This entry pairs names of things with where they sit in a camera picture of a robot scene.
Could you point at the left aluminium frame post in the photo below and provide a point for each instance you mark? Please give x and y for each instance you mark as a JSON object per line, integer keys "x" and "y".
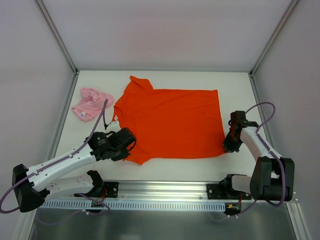
{"x": 56, "y": 35}

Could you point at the aluminium mounting rail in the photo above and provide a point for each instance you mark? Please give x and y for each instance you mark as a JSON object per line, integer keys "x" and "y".
{"x": 200, "y": 190}

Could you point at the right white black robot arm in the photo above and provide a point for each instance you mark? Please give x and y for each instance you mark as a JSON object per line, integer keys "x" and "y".
{"x": 273, "y": 176}

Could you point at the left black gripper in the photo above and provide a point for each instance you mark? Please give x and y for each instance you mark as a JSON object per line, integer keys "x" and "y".
{"x": 122, "y": 154}

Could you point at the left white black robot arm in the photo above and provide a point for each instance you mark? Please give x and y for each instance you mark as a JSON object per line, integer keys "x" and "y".
{"x": 59, "y": 167}

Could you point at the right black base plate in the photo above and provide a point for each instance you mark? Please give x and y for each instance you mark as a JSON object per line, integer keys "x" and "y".
{"x": 221, "y": 192}

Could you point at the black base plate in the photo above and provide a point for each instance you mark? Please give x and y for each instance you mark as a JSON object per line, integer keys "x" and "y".
{"x": 221, "y": 192}
{"x": 110, "y": 189}

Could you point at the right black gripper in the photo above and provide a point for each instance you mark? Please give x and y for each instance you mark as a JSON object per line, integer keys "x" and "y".
{"x": 230, "y": 144}

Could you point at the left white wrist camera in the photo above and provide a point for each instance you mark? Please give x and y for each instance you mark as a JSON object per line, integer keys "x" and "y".
{"x": 113, "y": 126}

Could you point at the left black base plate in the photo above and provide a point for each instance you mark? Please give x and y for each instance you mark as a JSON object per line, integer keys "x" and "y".
{"x": 110, "y": 189}

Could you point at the right aluminium frame post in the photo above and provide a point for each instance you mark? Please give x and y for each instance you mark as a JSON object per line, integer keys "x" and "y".
{"x": 276, "y": 32}

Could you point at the pink t shirt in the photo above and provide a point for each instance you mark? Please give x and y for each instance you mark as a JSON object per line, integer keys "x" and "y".
{"x": 91, "y": 103}

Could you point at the white slotted cable duct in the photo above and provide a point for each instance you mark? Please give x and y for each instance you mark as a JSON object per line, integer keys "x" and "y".
{"x": 135, "y": 205}

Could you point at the aluminium frame post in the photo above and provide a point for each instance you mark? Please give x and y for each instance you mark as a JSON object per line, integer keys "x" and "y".
{"x": 276, "y": 32}
{"x": 56, "y": 35}

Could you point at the orange t shirt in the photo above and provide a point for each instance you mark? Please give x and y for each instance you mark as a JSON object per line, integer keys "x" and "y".
{"x": 170, "y": 123}

